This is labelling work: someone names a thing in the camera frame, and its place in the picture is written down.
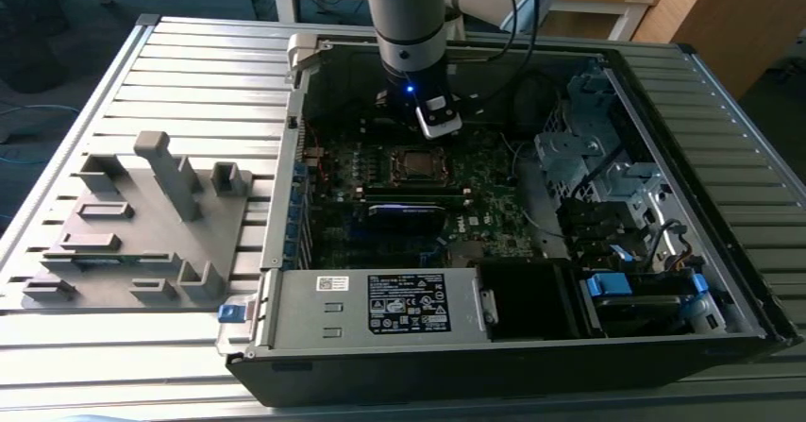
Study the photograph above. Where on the grey metal drive cage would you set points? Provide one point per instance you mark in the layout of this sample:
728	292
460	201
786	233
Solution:
635	179

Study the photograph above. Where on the grey parts rack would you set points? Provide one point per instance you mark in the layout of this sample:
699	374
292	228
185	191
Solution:
157	233

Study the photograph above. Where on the black RAM slot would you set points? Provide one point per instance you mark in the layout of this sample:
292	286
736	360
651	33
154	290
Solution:
409	197
409	189

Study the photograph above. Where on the silver metal bracket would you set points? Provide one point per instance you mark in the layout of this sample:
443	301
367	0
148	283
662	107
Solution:
556	150

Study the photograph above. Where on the black graphics card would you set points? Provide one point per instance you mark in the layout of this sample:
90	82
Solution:
403	221

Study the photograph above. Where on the CPU socket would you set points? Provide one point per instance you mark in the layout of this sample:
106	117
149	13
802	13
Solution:
392	183

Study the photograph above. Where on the black PC case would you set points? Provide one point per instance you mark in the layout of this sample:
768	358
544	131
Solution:
440	379

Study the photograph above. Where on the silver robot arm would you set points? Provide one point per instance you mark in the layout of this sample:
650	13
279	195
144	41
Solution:
409	25

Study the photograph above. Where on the blue case latch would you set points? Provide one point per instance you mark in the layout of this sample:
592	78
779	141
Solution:
229	313

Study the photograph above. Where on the black disk bay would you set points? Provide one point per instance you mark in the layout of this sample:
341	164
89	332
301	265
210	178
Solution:
591	224

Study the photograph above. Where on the wooden cabinet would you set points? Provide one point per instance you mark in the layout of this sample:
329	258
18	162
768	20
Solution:
743	16

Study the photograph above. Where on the chipset heat sink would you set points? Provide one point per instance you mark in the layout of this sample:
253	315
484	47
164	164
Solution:
467	252

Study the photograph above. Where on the green motherboard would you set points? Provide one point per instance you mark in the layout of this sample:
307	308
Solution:
497	214

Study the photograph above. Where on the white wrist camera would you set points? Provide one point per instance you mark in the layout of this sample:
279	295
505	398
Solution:
437	120

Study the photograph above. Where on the grey power supply unit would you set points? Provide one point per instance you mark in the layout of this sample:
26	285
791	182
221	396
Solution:
301	313

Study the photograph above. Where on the green RAM stick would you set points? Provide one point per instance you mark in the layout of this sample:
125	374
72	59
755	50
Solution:
125	258

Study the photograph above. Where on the black hard disk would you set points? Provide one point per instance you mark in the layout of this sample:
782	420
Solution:
635	313

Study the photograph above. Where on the black office chair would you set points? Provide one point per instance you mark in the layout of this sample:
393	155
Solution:
30	39

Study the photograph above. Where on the blue disk carrier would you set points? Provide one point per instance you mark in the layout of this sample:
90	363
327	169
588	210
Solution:
607	284

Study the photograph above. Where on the silver CPU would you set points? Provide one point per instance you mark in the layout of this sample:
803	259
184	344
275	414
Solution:
417	162

